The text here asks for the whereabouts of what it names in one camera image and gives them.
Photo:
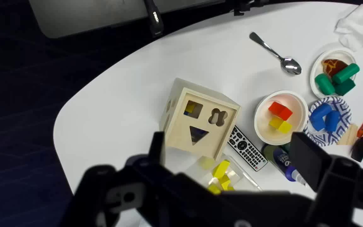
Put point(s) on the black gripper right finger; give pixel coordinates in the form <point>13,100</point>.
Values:
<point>308,162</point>

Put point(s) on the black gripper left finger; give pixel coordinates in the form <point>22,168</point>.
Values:
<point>156,147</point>

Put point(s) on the orange block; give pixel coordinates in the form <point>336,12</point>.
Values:
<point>279,110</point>

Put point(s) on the yellow block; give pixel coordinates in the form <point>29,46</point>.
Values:
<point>225,183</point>
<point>220,169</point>
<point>274,123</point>
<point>284,128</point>

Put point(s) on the blue block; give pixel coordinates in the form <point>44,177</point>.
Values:
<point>332,122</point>
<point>318,116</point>

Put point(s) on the wooden shape sorter toy box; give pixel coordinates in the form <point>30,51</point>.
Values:
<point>206,122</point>

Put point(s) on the green cylinder block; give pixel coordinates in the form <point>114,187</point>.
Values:
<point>345,72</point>

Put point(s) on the brown patterned toy piece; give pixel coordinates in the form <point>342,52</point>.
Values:
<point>332,65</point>

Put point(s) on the blue bottle with white cap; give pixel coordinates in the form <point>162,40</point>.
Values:
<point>283,162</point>

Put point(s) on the tan wooden piece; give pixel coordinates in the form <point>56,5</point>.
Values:
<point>349,135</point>

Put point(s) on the white bowl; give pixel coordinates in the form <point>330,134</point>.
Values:
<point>263,127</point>

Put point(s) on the blue patterned plate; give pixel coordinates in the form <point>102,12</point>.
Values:
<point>344,111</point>

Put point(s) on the black remote control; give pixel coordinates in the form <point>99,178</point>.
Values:
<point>245,148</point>

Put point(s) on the white plate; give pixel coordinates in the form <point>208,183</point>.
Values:
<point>315,67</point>

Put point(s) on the metal spoon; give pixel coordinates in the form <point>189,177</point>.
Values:
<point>288,65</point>

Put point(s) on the white cloth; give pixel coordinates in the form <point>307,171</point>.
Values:
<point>358,26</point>

